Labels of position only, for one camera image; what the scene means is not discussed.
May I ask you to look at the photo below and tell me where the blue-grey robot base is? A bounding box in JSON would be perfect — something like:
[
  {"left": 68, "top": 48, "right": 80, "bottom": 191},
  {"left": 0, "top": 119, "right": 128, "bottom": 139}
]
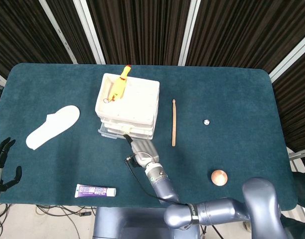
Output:
[{"left": 92, "top": 206, "right": 200, "bottom": 239}]

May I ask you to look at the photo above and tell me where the yellow rubber chicken toy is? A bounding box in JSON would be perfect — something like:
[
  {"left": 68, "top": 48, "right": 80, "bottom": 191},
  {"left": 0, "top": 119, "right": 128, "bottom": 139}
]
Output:
[{"left": 102, "top": 64, "right": 132, "bottom": 104}]

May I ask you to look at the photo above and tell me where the white frame post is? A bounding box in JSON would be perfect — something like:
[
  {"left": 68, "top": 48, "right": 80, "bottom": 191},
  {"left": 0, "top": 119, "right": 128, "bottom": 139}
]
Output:
[
  {"left": 177, "top": 0, "right": 202, "bottom": 67},
  {"left": 72, "top": 0, "right": 106, "bottom": 65},
  {"left": 38, "top": 0, "right": 79, "bottom": 64},
  {"left": 269, "top": 32, "right": 305, "bottom": 160}
]

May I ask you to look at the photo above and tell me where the teal tablecloth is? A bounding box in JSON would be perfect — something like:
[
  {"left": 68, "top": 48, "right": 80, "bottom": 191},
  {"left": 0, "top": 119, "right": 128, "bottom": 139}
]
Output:
[{"left": 0, "top": 62, "right": 299, "bottom": 212}]

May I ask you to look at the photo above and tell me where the white plastic drawer cabinet frame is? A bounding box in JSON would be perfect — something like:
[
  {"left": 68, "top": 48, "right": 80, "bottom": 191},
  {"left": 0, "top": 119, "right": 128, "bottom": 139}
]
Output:
[{"left": 94, "top": 72, "right": 160, "bottom": 141}]

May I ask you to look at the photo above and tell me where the purple white toothpaste tube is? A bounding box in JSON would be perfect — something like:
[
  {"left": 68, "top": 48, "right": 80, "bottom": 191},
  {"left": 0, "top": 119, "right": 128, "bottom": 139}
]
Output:
[{"left": 74, "top": 183, "right": 117, "bottom": 199}]

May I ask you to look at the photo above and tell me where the white slipper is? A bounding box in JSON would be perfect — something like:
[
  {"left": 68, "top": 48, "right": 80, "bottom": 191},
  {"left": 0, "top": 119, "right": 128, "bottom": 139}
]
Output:
[{"left": 25, "top": 105, "right": 81, "bottom": 151}]

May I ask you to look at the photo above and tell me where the beige floor cable with adapter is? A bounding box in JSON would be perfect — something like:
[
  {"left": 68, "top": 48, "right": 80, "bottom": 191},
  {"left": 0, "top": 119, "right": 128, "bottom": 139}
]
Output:
[{"left": 35, "top": 204, "right": 96, "bottom": 239}]

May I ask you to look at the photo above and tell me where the wooden drumstick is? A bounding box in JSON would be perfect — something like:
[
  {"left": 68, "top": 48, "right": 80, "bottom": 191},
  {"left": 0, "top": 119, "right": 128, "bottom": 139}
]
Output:
[{"left": 171, "top": 99, "right": 177, "bottom": 147}]

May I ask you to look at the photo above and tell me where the black hand cable with plug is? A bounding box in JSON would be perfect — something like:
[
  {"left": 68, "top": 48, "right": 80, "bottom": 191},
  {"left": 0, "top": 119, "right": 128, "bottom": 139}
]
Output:
[{"left": 124, "top": 152, "right": 189, "bottom": 207}]

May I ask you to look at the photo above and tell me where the copper-coloured wooden egg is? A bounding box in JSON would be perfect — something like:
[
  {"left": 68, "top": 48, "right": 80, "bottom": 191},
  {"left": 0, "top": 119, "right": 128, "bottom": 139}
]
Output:
[{"left": 211, "top": 169, "right": 228, "bottom": 186}]

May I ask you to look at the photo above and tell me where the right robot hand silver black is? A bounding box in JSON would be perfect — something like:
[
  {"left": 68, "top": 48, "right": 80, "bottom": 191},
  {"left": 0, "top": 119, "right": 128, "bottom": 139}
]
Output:
[{"left": 124, "top": 133, "right": 160, "bottom": 170}]

